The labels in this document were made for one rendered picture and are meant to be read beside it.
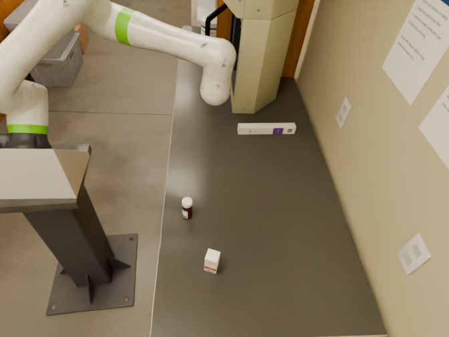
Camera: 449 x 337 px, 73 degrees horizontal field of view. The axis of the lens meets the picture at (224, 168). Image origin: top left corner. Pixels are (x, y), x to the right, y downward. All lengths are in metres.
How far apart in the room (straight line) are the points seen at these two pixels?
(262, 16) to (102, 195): 1.73
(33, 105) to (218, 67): 0.67
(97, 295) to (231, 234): 1.17
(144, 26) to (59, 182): 0.61
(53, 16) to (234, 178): 0.82
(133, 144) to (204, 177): 1.61
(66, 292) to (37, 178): 1.06
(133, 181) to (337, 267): 1.78
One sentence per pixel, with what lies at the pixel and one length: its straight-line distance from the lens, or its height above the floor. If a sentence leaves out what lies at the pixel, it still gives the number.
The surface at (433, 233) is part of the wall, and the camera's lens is 0.96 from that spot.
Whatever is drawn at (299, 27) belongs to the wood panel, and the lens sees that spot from 1.83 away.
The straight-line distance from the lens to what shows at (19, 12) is 3.65.
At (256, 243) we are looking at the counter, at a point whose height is 0.94.
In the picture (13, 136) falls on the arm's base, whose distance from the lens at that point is 1.30.
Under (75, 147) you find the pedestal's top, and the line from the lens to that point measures 1.47.
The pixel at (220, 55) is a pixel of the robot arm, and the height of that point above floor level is 1.44.
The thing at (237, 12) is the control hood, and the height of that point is 1.43.
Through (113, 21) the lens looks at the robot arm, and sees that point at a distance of 1.16.
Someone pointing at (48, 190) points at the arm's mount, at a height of 0.99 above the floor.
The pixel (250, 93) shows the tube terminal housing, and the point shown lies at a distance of 1.53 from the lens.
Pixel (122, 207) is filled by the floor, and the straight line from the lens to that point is 2.37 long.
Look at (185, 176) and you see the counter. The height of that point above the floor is 0.94.
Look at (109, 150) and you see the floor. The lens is 2.79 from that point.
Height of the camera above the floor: 1.90
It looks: 48 degrees down
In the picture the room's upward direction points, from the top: 6 degrees clockwise
